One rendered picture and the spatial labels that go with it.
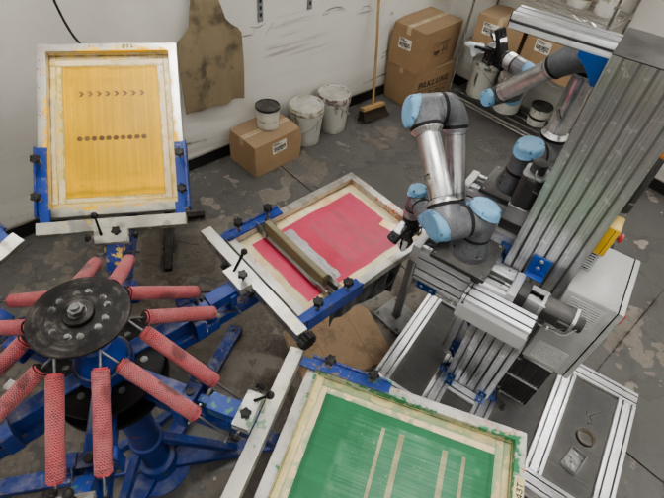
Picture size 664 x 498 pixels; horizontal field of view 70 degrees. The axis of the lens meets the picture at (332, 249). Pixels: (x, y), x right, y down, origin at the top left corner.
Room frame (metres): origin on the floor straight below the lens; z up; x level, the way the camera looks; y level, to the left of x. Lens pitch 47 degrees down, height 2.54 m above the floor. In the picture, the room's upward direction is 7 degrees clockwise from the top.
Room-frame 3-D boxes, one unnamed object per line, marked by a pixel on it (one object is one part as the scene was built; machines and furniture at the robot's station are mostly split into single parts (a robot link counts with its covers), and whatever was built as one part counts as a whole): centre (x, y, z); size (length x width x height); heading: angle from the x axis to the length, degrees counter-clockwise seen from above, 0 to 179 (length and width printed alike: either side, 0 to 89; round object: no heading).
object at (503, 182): (1.71, -0.77, 1.31); 0.15 x 0.15 x 0.10
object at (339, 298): (1.16, -0.03, 0.98); 0.30 x 0.05 x 0.07; 136
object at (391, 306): (1.85, -0.47, 0.48); 0.22 x 0.22 x 0.96; 46
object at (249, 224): (1.55, 0.37, 0.98); 0.30 x 0.05 x 0.07; 136
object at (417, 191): (1.46, -0.31, 1.33); 0.09 x 0.08 x 0.11; 21
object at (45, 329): (0.77, 0.74, 0.67); 0.39 x 0.39 x 1.35
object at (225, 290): (1.12, 0.40, 1.02); 0.17 x 0.06 x 0.05; 136
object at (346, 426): (0.55, -0.14, 1.05); 1.08 x 0.61 x 0.23; 76
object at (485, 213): (1.28, -0.52, 1.42); 0.13 x 0.12 x 0.14; 111
